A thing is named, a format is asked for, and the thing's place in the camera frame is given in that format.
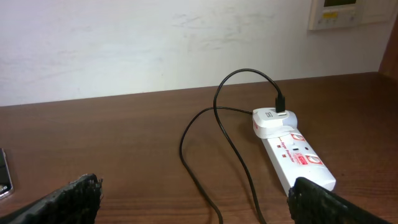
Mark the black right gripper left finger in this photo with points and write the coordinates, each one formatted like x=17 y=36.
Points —
x=77 y=202

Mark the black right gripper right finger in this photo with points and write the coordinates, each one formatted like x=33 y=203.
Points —
x=309 y=203

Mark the black smartphone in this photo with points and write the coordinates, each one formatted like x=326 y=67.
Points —
x=7 y=186

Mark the white USB charger adapter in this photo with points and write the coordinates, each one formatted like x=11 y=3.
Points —
x=267 y=123

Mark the white power strip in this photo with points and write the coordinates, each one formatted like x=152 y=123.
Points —
x=293 y=157

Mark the white wall control panel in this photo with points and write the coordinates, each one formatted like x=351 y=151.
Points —
x=332 y=14

